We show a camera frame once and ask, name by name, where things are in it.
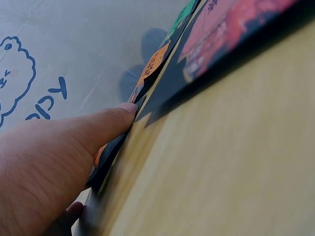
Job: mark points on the person's left hand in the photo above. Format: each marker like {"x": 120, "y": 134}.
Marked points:
{"x": 44, "y": 167}

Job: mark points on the black packet with red print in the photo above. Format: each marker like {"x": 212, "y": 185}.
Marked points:
{"x": 211, "y": 41}

